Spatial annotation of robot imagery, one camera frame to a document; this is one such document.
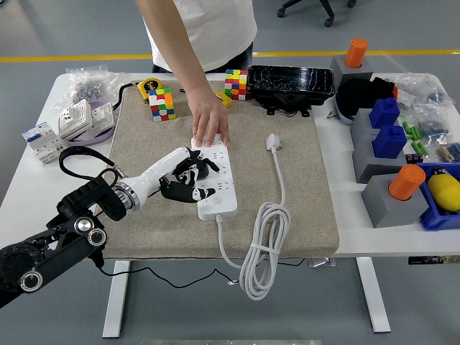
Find blue plastic bin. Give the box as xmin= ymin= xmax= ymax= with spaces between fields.
xmin=415 ymin=161 xmax=460 ymax=231

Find white power strip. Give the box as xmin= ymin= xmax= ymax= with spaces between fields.
xmin=190 ymin=133 xmax=239 ymax=221

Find clear bag of white parts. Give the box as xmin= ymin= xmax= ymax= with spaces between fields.
xmin=393 ymin=73 xmax=438 ymax=109

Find yellow tape measure black label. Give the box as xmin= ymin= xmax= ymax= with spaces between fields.
xmin=138 ymin=78 xmax=165 ymax=105

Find colourful puzzle cube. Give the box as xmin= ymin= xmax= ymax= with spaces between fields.
xmin=224 ymin=68 xmax=249 ymax=101
xmin=148 ymin=88 xmax=178 ymax=123

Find silver bracket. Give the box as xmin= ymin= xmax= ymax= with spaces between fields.
xmin=308 ymin=257 xmax=337 ymax=269

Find person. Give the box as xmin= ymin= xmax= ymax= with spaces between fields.
xmin=134 ymin=0 xmax=259 ymax=148

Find small clear bag blue parts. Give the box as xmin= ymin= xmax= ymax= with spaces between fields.
xmin=425 ymin=88 xmax=456 ymax=109

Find white blue round dish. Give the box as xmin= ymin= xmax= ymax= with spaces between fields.
xmin=333 ymin=91 xmax=357 ymax=126

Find white wall socket panel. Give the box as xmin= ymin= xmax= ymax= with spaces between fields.
xmin=58 ymin=98 xmax=93 ymax=141

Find black table control panel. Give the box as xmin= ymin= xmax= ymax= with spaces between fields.
xmin=408 ymin=254 xmax=460 ymax=266

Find black office chair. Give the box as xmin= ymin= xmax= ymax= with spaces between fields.
xmin=276 ymin=0 xmax=357 ymax=28

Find clear bag of metal nuts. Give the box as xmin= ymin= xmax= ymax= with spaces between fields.
xmin=65 ymin=65 xmax=125 ymax=109

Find grey-brown mat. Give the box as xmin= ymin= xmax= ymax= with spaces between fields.
xmin=88 ymin=79 xmax=341 ymax=259

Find white table leg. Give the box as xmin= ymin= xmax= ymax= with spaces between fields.
xmin=355 ymin=257 xmax=392 ymax=334
xmin=102 ymin=260 xmax=131 ymax=339

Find grey block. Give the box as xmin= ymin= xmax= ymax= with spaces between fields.
xmin=360 ymin=175 xmax=431 ymax=229
xmin=329 ymin=53 xmax=374 ymax=89
xmin=350 ymin=107 xmax=382 ymax=141
xmin=351 ymin=133 xmax=418 ymax=184

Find white switch panel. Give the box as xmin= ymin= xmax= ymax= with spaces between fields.
xmin=91 ymin=102 xmax=116 ymax=129

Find yellow toy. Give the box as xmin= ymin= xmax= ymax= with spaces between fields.
xmin=426 ymin=166 xmax=460 ymax=213

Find thin black adapter cord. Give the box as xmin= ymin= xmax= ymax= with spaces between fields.
xmin=93 ymin=189 xmax=311 ymax=290

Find thick black cable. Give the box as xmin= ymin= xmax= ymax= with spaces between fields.
xmin=113 ymin=82 xmax=140 ymax=111

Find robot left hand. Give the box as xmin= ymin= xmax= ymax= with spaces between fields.
xmin=127 ymin=146 xmax=220 ymax=206

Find black glossy tray device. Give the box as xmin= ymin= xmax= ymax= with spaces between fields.
xmin=247 ymin=64 xmax=336 ymax=118

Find clear bag of tan components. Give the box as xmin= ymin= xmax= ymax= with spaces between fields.
xmin=436 ymin=142 xmax=460 ymax=165

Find orange cylinder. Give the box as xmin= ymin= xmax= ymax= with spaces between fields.
xmin=387 ymin=164 xmax=427 ymax=201
xmin=344 ymin=38 xmax=369 ymax=69

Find blue block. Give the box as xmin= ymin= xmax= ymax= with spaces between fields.
xmin=372 ymin=124 xmax=408 ymax=159
xmin=369 ymin=96 xmax=401 ymax=129

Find white blue circuit breaker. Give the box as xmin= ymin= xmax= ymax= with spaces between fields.
xmin=20 ymin=120 xmax=68 ymax=165

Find white power strip cord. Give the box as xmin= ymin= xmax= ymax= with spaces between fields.
xmin=215 ymin=133 xmax=292 ymax=301

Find black power adapter plug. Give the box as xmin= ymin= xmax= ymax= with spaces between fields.
xmin=172 ymin=156 xmax=211 ymax=183

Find large clear bag blue parts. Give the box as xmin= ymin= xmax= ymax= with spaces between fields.
xmin=413 ymin=103 xmax=452 ymax=143

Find person's right hand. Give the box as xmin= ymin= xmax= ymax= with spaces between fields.
xmin=188 ymin=86 xmax=231 ymax=148

